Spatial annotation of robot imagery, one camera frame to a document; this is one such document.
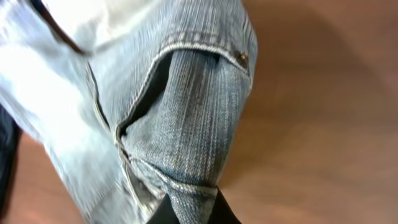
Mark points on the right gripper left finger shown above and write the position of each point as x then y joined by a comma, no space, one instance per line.
164,213

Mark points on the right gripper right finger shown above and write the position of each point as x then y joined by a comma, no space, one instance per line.
221,212

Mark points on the light blue denim shorts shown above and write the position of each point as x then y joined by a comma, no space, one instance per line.
134,101

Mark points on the dark blue denim garment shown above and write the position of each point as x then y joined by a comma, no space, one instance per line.
10,136

